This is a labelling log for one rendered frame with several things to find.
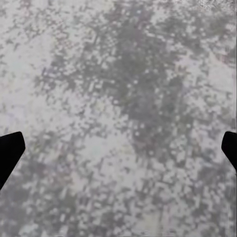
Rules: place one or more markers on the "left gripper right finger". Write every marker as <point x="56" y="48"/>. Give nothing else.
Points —
<point x="229" y="146"/>

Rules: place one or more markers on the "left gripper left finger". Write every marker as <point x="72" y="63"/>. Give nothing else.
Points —
<point x="12" y="146"/>

